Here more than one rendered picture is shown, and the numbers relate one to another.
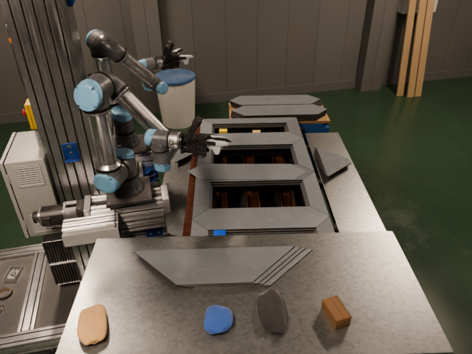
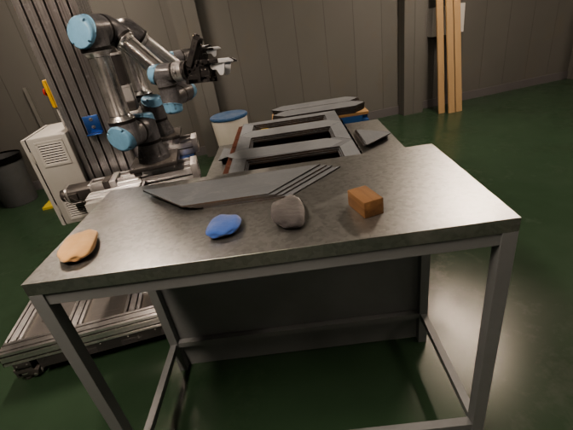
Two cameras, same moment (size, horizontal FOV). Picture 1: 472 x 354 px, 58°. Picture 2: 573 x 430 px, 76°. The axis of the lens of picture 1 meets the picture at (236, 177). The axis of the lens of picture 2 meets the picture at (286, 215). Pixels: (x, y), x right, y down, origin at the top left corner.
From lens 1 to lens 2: 75 cm
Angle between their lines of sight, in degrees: 6
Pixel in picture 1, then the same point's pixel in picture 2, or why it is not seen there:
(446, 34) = (477, 53)
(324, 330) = (352, 220)
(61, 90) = (72, 55)
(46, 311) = (96, 308)
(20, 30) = not seen: outside the picture
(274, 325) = (289, 219)
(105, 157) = (114, 107)
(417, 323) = (469, 200)
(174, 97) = (229, 133)
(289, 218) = not seen: hidden behind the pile
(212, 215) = not seen: hidden behind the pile
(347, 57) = (387, 85)
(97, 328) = (80, 245)
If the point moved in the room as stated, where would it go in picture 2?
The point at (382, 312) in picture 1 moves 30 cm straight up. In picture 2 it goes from (424, 199) to (427, 92)
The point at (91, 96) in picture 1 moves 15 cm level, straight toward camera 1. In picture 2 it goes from (83, 28) to (78, 27)
